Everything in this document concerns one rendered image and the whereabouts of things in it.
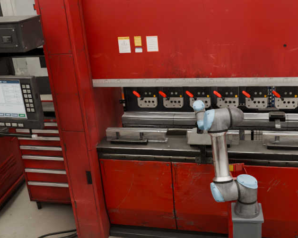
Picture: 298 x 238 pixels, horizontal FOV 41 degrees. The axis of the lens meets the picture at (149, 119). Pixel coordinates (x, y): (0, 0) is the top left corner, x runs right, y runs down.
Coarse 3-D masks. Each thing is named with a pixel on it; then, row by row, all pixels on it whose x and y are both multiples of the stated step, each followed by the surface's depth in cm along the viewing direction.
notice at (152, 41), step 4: (148, 36) 286; (152, 36) 285; (156, 36) 285; (148, 40) 287; (152, 40) 286; (156, 40) 286; (148, 44) 288; (152, 44) 288; (156, 44) 287; (148, 48) 290; (152, 48) 289; (156, 48) 288
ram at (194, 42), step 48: (96, 0) 285; (144, 0) 277; (192, 0) 269; (240, 0) 262; (288, 0) 255; (96, 48) 299; (144, 48) 290; (192, 48) 282; (240, 48) 274; (288, 48) 266
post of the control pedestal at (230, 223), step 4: (232, 200) 282; (236, 200) 282; (228, 204) 285; (228, 208) 287; (228, 212) 288; (228, 216) 290; (228, 220) 291; (228, 224) 293; (232, 224) 290; (228, 228) 294; (232, 228) 291; (228, 232) 296; (232, 232) 293; (228, 236) 298; (232, 236) 294
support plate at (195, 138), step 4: (196, 128) 306; (192, 132) 300; (196, 132) 299; (192, 136) 293; (196, 136) 292; (200, 136) 292; (204, 136) 291; (208, 136) 291; (188, 140) 288; (192, 140) 287; (196, 140) 286; (200, 140) 286; (204, 140) 285; (208, 140) 285; (208, 144) 281
